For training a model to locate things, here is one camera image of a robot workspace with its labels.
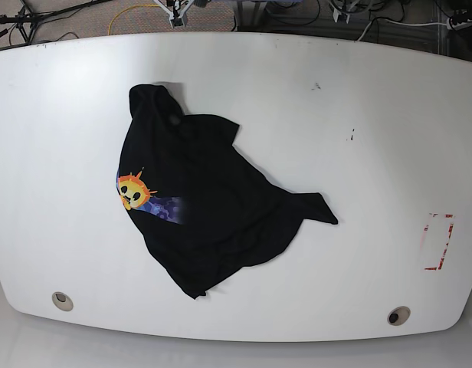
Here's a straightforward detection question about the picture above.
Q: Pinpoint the black graphic T-shirt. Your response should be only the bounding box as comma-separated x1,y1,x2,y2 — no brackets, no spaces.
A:
116,84,338,299

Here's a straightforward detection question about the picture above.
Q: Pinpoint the left table grommet hole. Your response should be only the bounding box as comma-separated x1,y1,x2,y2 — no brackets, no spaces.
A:
51,292,74,312

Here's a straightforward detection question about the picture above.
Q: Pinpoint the right table grommet hole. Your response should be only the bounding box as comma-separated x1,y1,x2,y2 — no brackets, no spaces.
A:
387,306,411,327

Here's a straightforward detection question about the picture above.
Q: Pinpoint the white cable on floor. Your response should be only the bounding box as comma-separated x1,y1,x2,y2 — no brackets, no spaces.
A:
356,18,451,42

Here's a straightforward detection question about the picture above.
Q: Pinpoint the red tape rectangle marking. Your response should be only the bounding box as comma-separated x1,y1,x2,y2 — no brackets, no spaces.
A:
419,212,455,271

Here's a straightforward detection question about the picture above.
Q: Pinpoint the table grommet hole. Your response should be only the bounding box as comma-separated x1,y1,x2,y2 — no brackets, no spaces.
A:
387,306,411,327
51,292,74,312

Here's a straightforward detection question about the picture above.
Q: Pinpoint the black tripod stand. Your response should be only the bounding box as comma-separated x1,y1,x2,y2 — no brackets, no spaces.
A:
0,0,110,48

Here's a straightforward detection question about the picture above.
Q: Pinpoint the yellow cable on floor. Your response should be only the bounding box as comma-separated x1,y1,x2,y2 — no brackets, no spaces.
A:
108,2,160,36

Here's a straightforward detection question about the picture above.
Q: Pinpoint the white power strip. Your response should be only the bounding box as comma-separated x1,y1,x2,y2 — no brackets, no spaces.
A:
447,9,472,31

